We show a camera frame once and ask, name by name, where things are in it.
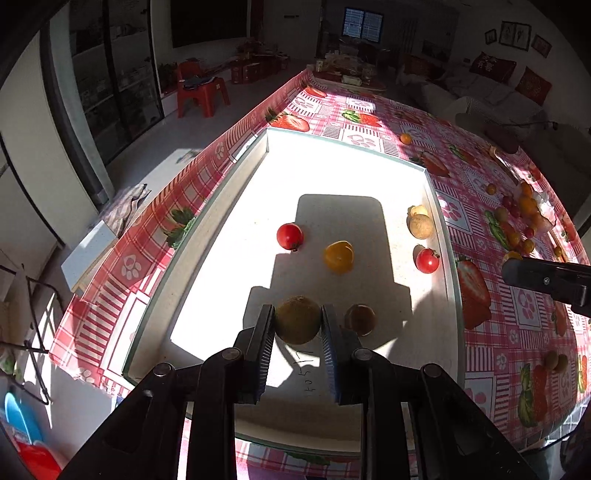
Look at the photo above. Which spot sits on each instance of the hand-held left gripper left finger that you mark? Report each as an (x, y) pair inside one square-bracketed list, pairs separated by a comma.
[(264, 360)]

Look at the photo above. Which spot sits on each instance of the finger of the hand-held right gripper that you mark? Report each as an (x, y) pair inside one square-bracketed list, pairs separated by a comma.
[(540, 277)]

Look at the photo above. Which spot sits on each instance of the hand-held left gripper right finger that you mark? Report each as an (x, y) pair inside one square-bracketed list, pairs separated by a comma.
[(333, 364)]

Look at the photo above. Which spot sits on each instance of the large brown round fruit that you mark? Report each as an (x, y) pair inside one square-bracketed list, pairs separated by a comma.
[(298, 320)]

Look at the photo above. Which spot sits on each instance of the dark brown round fruit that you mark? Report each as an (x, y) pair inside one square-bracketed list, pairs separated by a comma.
[(360, 318)]

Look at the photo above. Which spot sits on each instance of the white rectangular tray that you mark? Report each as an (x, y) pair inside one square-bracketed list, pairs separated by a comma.
[(231, 258)]

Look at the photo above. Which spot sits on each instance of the red cherry tomato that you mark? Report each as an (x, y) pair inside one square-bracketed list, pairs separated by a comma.
[(528, 231), (515, 211), (290, 236), (427, 261), (508, 201)]

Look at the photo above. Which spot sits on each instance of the small brown round fruit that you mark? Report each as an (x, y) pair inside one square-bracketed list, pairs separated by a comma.
[(421, 227), (501, 213), (418, 209)]

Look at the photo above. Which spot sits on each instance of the red strawberry print tablecloth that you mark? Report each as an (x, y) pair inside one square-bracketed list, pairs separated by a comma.
[(498, 323)]

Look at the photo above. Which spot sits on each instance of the orange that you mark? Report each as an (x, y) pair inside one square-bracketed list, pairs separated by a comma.
[(526, 205), (526, 189)]

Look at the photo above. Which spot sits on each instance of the red patterned pillow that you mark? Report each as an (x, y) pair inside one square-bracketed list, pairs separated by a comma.
[(533, 85)]

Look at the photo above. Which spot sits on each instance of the tiny orange cherry tomato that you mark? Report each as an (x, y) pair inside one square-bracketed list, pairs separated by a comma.
[(405, 138)]

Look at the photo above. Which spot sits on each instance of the grey sofa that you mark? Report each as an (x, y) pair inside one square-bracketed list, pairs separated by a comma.
[(480, 92)]

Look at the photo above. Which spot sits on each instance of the brown crumpled cloth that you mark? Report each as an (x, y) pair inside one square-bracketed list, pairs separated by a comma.
[(124, 207)]

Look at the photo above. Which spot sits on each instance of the white low bench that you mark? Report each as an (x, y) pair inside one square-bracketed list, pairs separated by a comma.
[(152, 175)]

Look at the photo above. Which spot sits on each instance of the dark red lettered pillow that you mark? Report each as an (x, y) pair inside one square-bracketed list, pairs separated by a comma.
[(496, 65)]

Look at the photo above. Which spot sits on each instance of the red plastic item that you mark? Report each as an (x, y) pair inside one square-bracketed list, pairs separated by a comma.
[(39, 461)]

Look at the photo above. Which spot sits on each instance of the blue plastic item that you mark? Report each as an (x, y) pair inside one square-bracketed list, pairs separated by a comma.
[(21, 415)]

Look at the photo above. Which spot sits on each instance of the red plastic stool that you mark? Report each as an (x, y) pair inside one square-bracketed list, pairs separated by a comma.
[(201, 92)]

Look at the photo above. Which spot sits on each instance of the cluttered coffee table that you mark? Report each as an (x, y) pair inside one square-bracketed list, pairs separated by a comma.
[(351, 69)]

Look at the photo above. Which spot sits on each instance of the cardboard boxes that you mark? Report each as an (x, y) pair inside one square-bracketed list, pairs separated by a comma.
[(254, 69)]

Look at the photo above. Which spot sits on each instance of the window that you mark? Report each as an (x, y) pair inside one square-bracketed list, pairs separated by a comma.
[(363, 24)]

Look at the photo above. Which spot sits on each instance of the glass door cabinet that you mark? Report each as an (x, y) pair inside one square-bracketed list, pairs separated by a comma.
[(120, 83)]

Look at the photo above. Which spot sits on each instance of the tilted picture frame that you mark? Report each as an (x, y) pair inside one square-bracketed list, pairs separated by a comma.
[(541, 45)]

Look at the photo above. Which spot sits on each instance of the large picture frame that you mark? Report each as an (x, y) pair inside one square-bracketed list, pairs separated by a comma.
[(515, 35)]

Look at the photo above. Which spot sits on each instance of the small picture frame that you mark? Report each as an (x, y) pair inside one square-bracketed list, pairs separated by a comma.
[(490, 35)]

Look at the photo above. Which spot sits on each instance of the black wall television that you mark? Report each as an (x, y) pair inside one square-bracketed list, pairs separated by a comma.
[(207, 21)]

